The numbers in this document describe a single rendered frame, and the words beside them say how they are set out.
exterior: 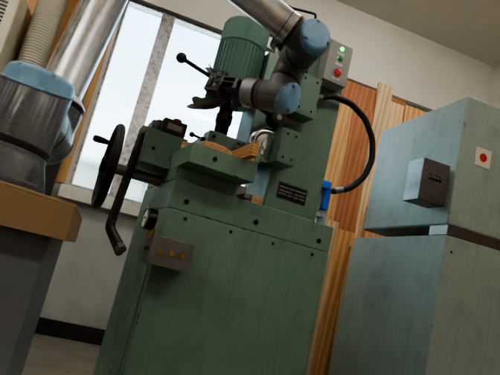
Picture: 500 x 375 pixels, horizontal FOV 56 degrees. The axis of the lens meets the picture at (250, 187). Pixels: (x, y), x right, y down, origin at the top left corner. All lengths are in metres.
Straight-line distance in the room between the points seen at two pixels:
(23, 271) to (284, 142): 0.95
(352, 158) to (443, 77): 1.14
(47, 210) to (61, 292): 2.11
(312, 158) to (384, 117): 1.86
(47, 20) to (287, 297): 2.20
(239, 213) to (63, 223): 0.70
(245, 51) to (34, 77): 0.87
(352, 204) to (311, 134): 1.59
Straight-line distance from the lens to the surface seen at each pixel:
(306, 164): 1.74
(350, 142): 3.39
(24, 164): 1.06
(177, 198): 1.42
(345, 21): 3.81
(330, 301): 3.04
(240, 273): 1.49
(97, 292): 3.01
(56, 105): 1.10
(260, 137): 1.64
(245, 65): 1.73
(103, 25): 1.37
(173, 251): 1.33
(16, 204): 0.93
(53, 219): 0.92
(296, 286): 1.58
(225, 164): 1.38
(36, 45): 3.06
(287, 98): 1.36
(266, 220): 1.52
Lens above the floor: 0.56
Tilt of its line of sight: 11 degrees up
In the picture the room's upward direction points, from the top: 14 degrees clockwise
